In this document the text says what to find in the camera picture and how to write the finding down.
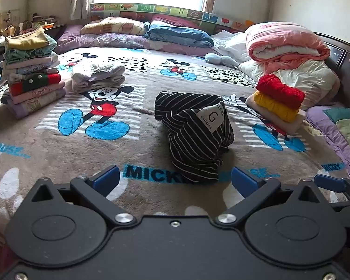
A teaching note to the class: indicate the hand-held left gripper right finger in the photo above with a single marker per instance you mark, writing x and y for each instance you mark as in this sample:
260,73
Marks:
245,180

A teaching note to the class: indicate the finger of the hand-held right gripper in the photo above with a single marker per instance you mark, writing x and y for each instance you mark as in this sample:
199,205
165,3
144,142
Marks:
329,182

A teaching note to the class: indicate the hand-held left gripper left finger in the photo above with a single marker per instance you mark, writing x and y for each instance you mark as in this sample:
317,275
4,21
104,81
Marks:
106,179

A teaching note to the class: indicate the black white striped garment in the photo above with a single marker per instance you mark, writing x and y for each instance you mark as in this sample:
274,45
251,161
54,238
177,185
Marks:
192,151

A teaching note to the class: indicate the small pile of pale clothes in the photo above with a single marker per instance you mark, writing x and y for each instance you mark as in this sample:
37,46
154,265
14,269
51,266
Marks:
96,75

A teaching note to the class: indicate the stack of folded clothes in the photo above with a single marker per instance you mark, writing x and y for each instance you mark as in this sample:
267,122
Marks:
32,81

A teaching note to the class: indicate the cartoon printed blanket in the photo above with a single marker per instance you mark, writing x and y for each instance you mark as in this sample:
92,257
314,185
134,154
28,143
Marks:
134,151

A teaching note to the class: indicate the purple patchwork quilt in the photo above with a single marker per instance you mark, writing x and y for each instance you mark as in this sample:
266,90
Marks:
323,122

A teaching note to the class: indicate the red folded sweater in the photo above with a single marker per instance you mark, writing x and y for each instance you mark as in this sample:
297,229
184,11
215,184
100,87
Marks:
280,92

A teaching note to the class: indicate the cream quilt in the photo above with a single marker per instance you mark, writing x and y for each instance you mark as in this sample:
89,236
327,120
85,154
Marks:
309,78

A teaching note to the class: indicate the light blue plush toy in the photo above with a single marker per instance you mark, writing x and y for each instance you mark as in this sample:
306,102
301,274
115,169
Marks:
218,59

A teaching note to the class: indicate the white pillow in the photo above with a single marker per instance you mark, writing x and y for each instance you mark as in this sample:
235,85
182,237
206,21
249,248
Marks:
236,45

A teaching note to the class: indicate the purple floral quilt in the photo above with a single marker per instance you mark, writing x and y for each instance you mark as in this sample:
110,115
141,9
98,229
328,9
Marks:
110,40

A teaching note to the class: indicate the pink quilt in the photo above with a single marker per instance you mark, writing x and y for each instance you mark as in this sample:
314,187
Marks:
280,38

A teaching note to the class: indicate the blue folded blanket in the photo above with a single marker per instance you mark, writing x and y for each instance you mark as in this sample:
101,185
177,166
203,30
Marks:
178,35

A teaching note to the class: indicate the red pillow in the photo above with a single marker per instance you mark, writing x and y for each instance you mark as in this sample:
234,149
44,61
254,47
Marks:
175,20

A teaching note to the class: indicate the colourful alphabet play mat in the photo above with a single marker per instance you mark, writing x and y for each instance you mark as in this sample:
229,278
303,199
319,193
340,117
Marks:
163,8

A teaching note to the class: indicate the cluttered bedside table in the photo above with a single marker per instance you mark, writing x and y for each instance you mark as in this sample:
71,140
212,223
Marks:
5,23

